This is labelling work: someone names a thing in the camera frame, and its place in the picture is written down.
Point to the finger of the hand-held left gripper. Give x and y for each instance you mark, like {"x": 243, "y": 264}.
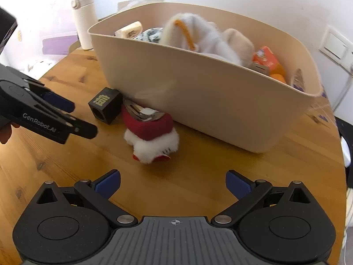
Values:
{"x": 41, "y": 121}
{"x": 59, "y": 100}

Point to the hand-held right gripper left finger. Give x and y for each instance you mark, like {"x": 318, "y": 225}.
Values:
{"x": 107, "y": 185}

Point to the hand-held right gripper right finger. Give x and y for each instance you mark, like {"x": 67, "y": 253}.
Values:
{"x": 238, "y": 185}

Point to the black cube gold print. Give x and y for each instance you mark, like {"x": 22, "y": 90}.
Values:
{"x": 106, "y": 106}

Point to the red white plush hair clip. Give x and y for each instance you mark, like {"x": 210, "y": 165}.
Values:
{"x": 149, "y": 132}

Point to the beige plastic basket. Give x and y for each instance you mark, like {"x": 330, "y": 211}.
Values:
{"x": 206, "y": 99}

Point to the wooden desktop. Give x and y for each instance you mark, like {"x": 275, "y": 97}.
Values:
{"x": 193, "y": 168}

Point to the person's left hand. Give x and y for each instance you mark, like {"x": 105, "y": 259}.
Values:
{"x": 5, "y": 135}

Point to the white thermos bottle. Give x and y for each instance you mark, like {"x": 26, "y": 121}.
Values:
{"x": 84, "y": 19}

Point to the cream printed block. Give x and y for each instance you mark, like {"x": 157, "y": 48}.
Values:
{"x": 129, "y": 30}

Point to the yellow purple floral mat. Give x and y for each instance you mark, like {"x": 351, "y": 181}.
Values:
{"x": 321, "y": 110}

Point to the orange round item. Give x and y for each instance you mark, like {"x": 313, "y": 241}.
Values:
{"x": 278, "y": 76}

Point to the white purple packet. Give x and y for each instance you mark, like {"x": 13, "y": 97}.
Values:
{"x": 297, "y": 80}

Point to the orange printed packet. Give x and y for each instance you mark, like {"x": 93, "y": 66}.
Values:
{"x": 266, "y": 56}

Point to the white fluffy plush item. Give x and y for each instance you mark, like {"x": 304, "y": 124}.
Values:
{"x": 204, "y": 33}

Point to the white wall socket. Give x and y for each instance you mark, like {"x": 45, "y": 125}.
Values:
{"x": 349, "y": 55}

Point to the white wall switch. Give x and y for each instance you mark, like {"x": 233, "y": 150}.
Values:
{"x": 333, "y": 42}

